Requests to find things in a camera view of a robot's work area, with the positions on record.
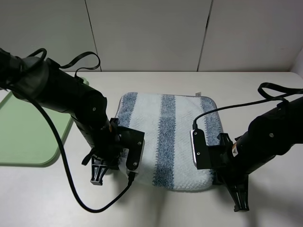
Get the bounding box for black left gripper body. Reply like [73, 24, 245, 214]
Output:
[90, 118, 128, 170]

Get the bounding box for black left camera cable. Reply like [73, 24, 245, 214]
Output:
[0, 48, 137, 212]

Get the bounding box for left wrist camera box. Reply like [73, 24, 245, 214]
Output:
[118, 126, 145, 172]

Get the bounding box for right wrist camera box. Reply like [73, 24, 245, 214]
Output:
[190, 129, 213, 170]

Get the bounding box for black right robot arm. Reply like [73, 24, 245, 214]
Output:
[208, 98, 303, 212]

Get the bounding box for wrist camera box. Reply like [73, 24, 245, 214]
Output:
[190, 129, 213, 170]
[118, 126, 145, 172]

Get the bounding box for green plastic tray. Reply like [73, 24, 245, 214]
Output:
[0, 90, 60, 167]

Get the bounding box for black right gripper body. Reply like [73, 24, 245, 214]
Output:
[208, 132, 248, 184]

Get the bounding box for blue white striped towel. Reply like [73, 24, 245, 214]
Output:
[116, 92, 223, 192]

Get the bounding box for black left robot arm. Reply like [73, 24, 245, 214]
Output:
[0, 48, 131, 184]

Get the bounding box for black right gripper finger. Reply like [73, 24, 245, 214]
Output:
[226, 175, 249, 211]

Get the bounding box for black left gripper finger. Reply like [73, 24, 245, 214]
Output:
[90, 156, 110, 186]

